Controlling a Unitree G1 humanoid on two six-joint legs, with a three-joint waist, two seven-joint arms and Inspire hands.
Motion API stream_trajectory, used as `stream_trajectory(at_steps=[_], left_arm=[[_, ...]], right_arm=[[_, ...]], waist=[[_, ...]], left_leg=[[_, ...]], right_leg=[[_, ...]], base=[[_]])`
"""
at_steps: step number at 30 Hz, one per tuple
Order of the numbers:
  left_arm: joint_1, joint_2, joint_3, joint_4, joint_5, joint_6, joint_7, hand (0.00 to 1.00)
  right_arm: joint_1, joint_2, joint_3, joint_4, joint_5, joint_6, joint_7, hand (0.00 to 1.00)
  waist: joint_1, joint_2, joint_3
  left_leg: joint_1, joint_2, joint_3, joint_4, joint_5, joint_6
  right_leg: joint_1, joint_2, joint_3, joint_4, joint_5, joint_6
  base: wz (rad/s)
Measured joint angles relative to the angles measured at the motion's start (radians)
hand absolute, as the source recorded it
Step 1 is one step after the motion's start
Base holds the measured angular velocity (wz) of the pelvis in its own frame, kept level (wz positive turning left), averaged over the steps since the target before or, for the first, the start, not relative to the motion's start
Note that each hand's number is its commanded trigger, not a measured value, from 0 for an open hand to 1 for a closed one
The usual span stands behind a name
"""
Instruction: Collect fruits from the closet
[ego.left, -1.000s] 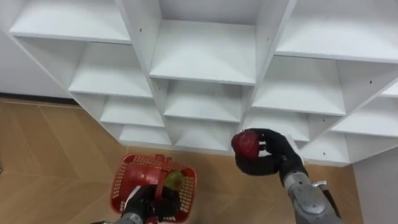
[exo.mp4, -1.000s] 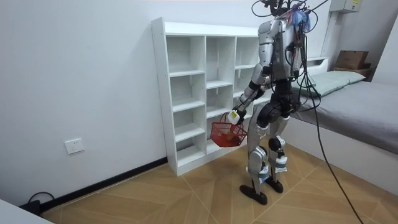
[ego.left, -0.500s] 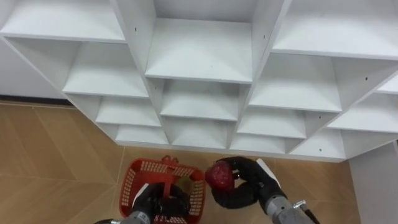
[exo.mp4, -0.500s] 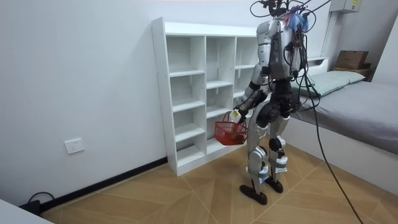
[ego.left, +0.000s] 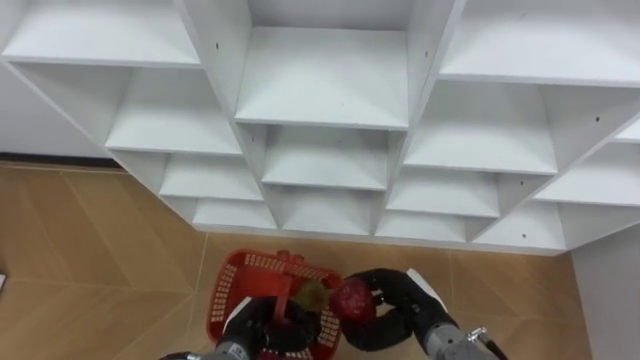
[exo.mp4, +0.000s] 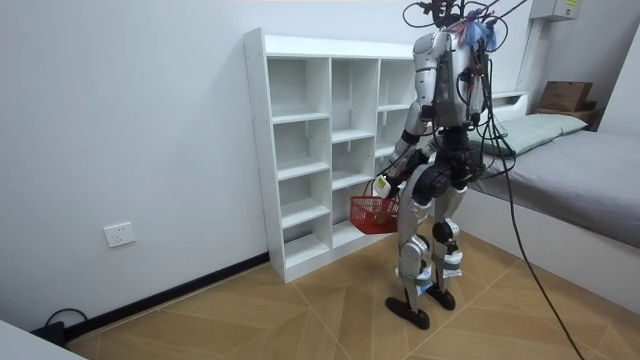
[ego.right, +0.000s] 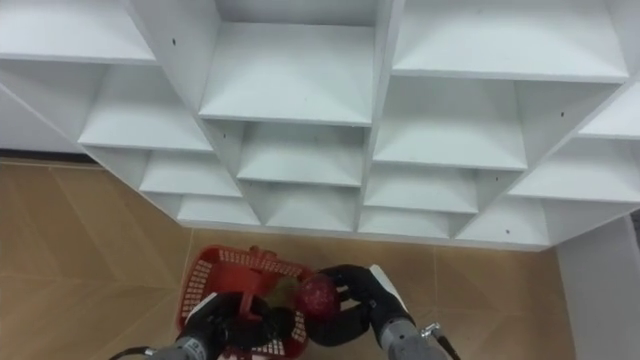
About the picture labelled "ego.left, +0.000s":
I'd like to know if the brown green fruit soft toy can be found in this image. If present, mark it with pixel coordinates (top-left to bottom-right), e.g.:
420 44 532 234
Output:
291 278 332 312

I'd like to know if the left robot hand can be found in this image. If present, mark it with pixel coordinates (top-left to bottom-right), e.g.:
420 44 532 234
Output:
222 295 322 356

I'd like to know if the white cubby shelf unit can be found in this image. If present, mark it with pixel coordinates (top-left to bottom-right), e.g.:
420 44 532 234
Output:
0 0 640 258

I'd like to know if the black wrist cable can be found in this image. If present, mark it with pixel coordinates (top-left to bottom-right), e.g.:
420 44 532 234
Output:
466 326 510 360

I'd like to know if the red plastic shopping basket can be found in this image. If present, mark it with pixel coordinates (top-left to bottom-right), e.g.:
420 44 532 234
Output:
205 248 347 360

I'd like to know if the red fruit soft toy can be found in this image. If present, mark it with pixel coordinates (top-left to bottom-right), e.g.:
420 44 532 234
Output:
329 277 378 324

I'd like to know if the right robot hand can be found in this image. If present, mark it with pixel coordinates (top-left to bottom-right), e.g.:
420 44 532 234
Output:
339 267 459 353

